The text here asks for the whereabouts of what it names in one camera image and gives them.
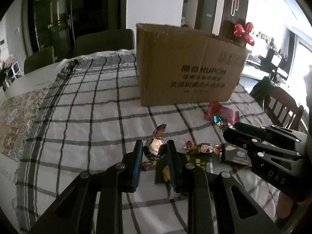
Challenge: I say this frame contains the dark glass sliding door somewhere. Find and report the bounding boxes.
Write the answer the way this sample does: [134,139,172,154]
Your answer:
[28,0,127,61]

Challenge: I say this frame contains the checked white tablecloth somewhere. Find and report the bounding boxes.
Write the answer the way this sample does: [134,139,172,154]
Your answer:
[15,49,293,234]

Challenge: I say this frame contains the small dark upholstered chair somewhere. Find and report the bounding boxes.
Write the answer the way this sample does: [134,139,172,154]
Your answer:
[24,46,55,75]

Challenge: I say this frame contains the purple candy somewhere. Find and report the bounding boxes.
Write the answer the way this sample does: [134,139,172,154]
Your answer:
[142,124,168,172]

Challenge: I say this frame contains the person's right hand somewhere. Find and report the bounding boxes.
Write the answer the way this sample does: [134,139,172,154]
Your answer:
[277,191,302,228]

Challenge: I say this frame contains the black snack packet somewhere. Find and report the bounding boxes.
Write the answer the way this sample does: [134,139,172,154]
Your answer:
[221,144,251,168]

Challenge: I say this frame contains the brown cardboard box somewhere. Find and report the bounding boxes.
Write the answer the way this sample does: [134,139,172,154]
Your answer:
[135,23,250,106]

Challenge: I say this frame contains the brown red wrapped candy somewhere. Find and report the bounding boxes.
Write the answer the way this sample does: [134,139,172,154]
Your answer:
[185,140,225,155]

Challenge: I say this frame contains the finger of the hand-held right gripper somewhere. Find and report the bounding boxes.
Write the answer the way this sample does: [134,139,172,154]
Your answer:
[235,122,305,143]
[223,127,303,160]

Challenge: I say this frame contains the wooden chair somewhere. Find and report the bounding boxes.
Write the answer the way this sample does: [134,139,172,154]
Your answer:
[263,85,305,132]

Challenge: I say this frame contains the blue brown wrapped candy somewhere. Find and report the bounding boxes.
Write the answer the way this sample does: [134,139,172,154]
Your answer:
[213,116,236,130]

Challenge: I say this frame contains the row of bottles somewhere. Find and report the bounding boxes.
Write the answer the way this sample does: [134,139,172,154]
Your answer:
[253,31,276,45]

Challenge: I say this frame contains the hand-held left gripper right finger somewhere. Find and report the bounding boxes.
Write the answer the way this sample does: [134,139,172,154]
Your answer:
[166,140,283,234]

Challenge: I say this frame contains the patterned floral cloth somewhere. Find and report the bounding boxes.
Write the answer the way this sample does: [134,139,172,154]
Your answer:
[0,88,49,161]

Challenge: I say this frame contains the white cube shelf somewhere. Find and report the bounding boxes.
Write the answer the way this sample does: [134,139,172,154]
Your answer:
[5,62,20,80]

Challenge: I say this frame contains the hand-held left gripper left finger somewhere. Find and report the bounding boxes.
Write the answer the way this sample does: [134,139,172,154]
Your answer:
[28,140,144,234]

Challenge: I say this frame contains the dark interior door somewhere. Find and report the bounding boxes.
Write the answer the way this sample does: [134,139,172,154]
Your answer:
[194,0,219,33]

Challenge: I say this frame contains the large dark upholstered chair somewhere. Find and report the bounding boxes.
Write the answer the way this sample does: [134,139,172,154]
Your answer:
[73,29,135,58]

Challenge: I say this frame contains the dark green garment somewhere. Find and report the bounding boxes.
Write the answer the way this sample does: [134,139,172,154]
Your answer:
[250,76,272,110]

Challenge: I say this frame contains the green snack packet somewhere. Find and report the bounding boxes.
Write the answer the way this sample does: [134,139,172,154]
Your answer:
[154,152,214,184]

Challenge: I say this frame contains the red pink snack packet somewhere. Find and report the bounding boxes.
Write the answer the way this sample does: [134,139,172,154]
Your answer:
[204,102,240,125]

